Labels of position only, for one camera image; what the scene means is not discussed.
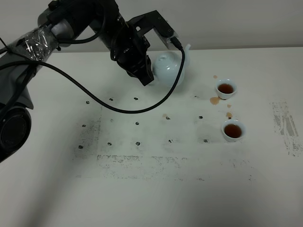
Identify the far light blue teacup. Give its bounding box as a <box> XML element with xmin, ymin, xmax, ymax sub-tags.
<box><xmin>215</xmin><ymin>79</ymin><xmax>237</xmax><ymax>100</ymax></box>

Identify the near light blue teacup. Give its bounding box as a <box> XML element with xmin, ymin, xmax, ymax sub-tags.
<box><xmin>221</xmin><ymin>119</ymin><xmax>246</xmax><ymax>142</ymax></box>

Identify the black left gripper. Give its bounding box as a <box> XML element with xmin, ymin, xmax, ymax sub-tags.
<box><xmin>110</xmin><ymin>24</ymin><xmax>153</xmax><ymax>86</ymax></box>

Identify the light blue porcelain teapot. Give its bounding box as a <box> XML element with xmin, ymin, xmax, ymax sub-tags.
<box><xmin>152</xmin><ymin>52</ymin><xmax>182</xmax><ymax>88</ymax></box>

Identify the light blue teacup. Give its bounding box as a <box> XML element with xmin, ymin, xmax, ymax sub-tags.
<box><xmin>221</xmin><ymin>119</ymin><xmax>246</xmax><ymax>142</ymax></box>
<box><xmin>215</xmin><ymin>79</ymin><xmax>237</xmax><ymax>100</ymax></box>

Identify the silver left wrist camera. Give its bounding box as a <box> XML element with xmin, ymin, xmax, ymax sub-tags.
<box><xmin>127</xmin><ymin>10</ymin><xmax>179</xmax><ymax>45</ymax></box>

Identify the black left camera cable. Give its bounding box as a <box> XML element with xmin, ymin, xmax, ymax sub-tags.
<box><xmin>0</xmin><ymin>0</ymin><xmax>186</xmax><ymax>123</ymax></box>

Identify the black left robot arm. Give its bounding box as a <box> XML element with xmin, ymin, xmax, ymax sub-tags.
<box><xmin>0</xmin><ymin>0</ymin><xmax>158</xmax><ymax>160</ymax></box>

